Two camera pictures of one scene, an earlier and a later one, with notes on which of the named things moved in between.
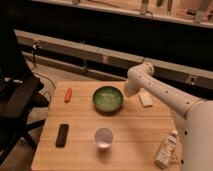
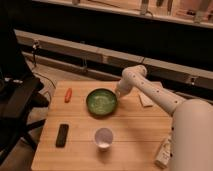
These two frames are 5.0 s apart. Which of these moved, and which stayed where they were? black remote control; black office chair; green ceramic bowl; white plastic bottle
Moved: green ceramic bowl
Stayed: black remote control; black office chair; white plastic bottle
